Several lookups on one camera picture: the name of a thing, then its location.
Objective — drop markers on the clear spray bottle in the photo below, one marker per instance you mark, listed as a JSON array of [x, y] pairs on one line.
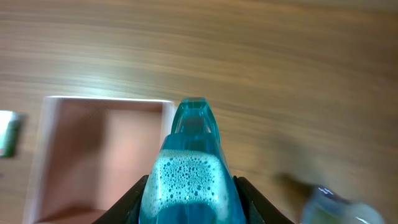
[[327, 207]]

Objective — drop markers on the white pink-lined box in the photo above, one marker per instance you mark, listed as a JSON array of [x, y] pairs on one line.
[[90, 152]]

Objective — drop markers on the teal mouthwash bottle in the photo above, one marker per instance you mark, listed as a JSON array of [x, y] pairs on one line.
[[190, 182]]

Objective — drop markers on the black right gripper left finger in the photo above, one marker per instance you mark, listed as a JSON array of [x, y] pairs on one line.
[[126, 209]]

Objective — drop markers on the green soap box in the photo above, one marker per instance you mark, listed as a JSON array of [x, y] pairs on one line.
[[11, 125]]

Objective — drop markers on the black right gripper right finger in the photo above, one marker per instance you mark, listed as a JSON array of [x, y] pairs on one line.
[[257, 209]]

